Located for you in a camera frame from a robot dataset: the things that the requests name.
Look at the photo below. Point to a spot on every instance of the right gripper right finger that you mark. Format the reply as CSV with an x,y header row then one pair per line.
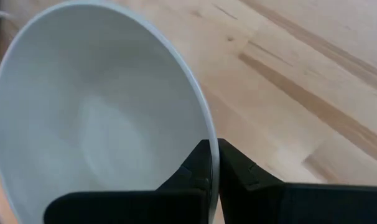
x,y
300,205

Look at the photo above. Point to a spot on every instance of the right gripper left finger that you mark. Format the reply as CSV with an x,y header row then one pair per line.
x,y
129,208

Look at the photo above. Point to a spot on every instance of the grey bowl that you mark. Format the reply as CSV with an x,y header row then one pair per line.
x,y
82,109

